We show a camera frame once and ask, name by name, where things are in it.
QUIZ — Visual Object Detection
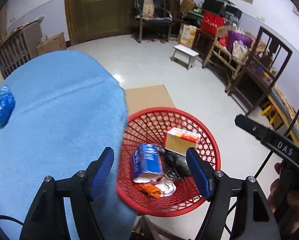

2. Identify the white paper ball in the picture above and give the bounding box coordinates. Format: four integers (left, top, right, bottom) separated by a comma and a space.
155, 180, 176, 197

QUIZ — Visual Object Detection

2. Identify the black plastic bag bundle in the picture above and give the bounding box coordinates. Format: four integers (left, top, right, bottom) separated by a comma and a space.
158, 145, 191, 181

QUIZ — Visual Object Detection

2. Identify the orange wrapper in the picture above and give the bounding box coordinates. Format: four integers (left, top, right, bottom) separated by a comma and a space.
133, 183, 162, 199

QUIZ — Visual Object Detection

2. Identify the red white medicine box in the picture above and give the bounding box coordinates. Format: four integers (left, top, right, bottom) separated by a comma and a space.
163, 127, 201, 156

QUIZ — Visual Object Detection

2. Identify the blue toothpaste box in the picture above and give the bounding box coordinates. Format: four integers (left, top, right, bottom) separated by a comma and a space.
130, 143, 164, 184

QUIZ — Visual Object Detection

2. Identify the blue plastic bag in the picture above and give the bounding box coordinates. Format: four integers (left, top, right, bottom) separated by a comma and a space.
0, 86, 15, 127

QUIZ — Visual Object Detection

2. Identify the person right hand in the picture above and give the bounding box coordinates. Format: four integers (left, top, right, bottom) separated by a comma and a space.
267, 162, 299, 235

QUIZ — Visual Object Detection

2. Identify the small yellow stool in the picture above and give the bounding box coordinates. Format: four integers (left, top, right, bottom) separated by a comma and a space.
261, 101, 284, 130

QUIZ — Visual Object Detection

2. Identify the dark wooden chair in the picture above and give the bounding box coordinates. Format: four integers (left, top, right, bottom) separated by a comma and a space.
228, 27, 293, 116

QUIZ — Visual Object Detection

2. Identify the rattan armchair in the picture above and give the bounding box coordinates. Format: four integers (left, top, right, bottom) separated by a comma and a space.
202, 25, 251, 93

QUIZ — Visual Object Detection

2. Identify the blue tablecloth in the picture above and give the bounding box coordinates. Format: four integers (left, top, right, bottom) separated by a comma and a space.
0, 50, 136, 239

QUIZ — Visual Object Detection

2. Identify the purple bag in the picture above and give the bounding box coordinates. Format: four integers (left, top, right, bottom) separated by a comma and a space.
226, 30, 253, 53

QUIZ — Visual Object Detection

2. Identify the red plastic basket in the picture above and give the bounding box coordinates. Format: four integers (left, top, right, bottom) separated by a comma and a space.
116, 107, 221, 217

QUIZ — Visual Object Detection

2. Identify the small white stool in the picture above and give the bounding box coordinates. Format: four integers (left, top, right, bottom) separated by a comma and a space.
171, 44, 199, 70

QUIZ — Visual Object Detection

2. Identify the red gift bag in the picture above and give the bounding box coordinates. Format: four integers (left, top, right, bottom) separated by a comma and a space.
200, 11, 225, 35

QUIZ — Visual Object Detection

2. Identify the yellow printed carton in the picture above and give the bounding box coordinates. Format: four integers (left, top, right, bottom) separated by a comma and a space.
177, 23, 197, 49

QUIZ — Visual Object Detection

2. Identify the flat cardboard sheet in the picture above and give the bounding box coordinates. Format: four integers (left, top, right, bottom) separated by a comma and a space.
125, 85, 175, 116

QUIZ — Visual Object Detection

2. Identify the black monitor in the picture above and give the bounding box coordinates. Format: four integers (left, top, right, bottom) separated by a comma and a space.
202, 0, 226, 15

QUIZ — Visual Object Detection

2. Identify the wooden radiator cabinet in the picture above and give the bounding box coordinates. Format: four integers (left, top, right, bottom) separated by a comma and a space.
0, 20, 43, 78

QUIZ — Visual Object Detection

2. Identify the brown cardboard box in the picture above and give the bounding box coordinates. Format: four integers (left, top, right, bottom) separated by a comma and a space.
36, 32, 67, 56

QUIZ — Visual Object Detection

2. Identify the black metal chair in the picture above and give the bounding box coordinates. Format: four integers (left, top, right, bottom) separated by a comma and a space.
132, 0, 173, 43

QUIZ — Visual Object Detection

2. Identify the wooden double door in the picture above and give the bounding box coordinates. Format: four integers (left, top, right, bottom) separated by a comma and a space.
64, 0, 178, 45

